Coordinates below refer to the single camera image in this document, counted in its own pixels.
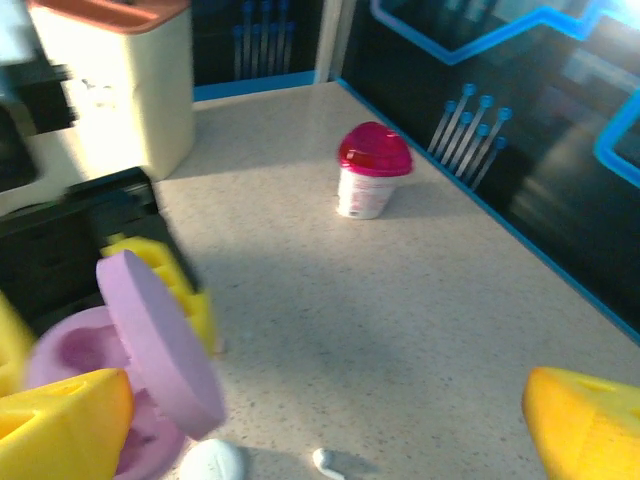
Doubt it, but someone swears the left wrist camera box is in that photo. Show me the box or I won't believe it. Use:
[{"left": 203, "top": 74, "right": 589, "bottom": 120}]
[{"left": 0, "top": 0, "right": 80, "bottom": 195}]

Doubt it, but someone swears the cream knife block brown top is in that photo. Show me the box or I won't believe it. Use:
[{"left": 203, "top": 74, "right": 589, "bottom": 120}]
[{"left": 27, "top": 0, "right": 196, "bottom": 182}]

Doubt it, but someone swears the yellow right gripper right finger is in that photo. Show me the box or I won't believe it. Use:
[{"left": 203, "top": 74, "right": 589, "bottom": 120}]
[{"left": 521, "top": 366, "right": 640, "bottom": 480}]

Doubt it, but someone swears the pink earbud charging case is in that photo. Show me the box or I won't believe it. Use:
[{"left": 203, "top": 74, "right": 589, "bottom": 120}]
[{"left": 24, "top": 248, "right": 229, "bottom": 480}]

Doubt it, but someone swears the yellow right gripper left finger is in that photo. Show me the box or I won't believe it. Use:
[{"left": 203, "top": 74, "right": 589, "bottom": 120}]
[{"left": 0, "top": 368, "right": 136, "bottom": 480}]

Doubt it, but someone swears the white earbud charging case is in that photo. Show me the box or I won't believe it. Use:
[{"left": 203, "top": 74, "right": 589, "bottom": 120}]
[{"left": 178, "top": 438, "right": 247, "bottom": 480}]

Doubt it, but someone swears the white wireless earbud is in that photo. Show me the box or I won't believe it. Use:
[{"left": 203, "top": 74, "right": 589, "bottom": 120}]
[{"left": 312, "top": 447, "right": 351, "bottom": 480}]

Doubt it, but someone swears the yogurt cup magenta lid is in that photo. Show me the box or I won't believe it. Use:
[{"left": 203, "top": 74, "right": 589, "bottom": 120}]
[{"left": 335, "top": 121, "right": 415, "bottom": 220}]

